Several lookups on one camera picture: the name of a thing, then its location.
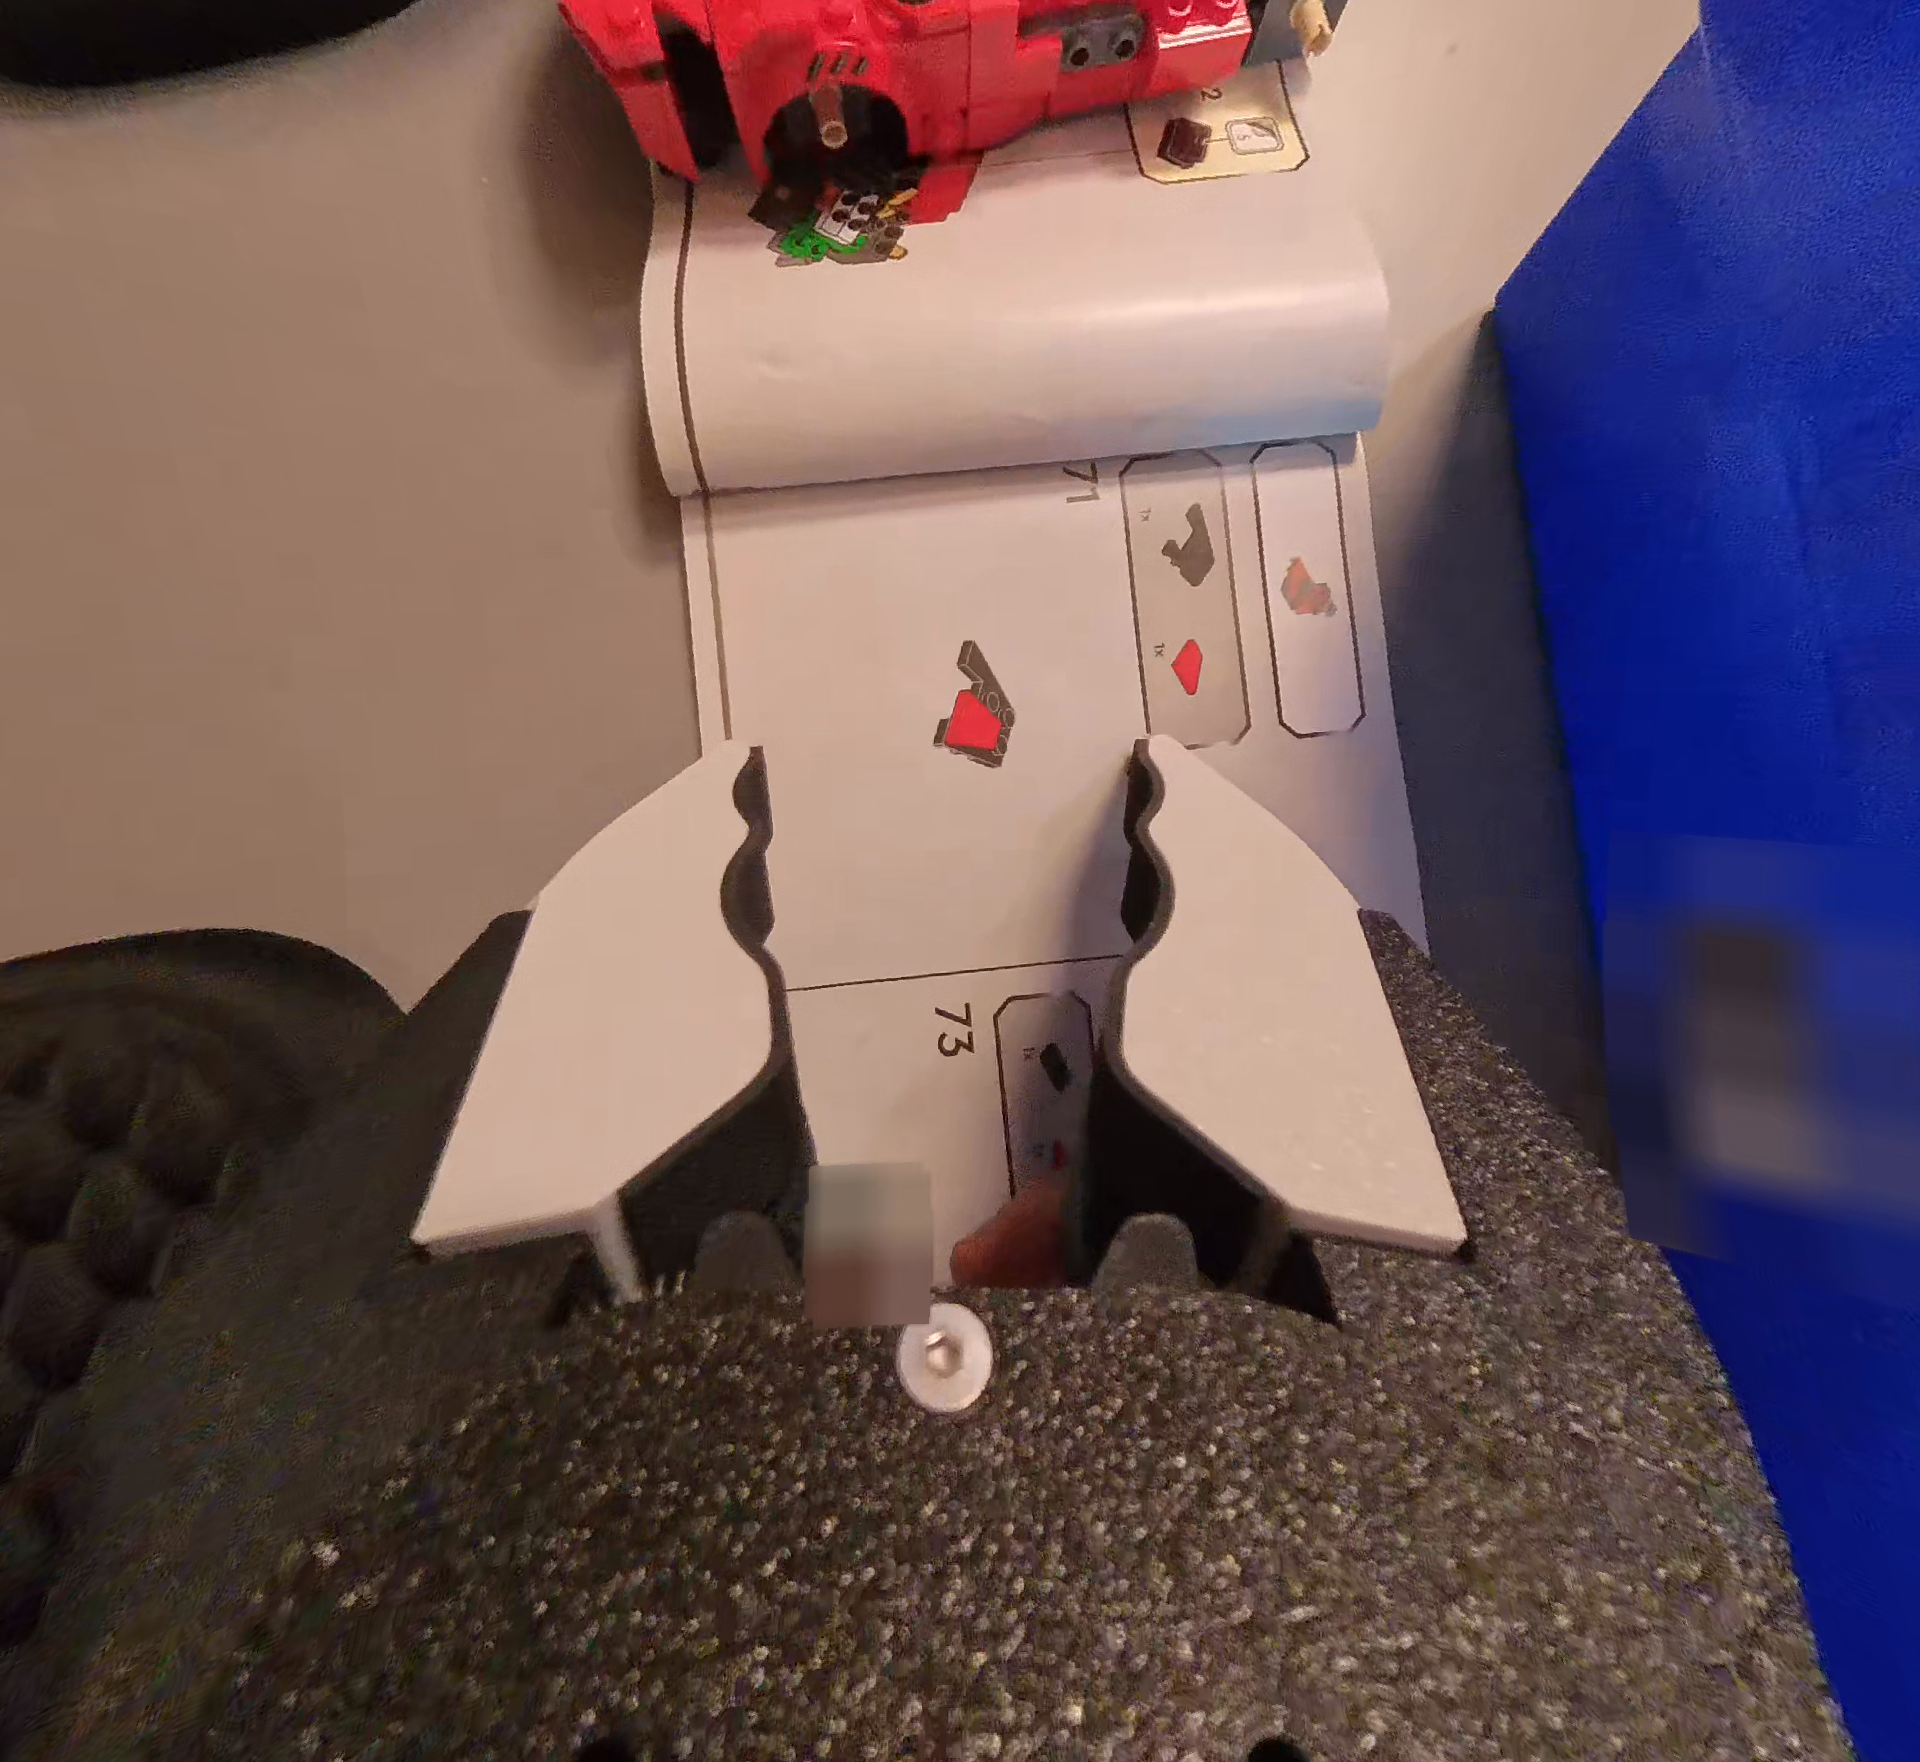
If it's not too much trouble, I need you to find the black bumpy cushion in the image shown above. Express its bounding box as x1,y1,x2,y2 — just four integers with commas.
0,930,410,1651

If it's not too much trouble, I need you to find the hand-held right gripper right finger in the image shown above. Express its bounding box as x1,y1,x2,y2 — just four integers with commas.
1083,733,1472,1291

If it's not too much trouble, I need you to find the red lego car model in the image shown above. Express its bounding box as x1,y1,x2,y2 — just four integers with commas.
509,0,1394,195

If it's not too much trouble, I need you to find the blue plastic storage bin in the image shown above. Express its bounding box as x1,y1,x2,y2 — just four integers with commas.
1492,0,1920,1762

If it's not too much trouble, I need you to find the lego instruction booklet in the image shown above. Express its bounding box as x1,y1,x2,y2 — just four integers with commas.
638,58,1428,1291

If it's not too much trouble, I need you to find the person's right hand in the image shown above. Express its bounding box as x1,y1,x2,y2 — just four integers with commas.
952,1173,1077,1292

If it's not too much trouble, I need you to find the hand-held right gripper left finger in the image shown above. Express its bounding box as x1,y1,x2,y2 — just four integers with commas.
407,739,812,1310

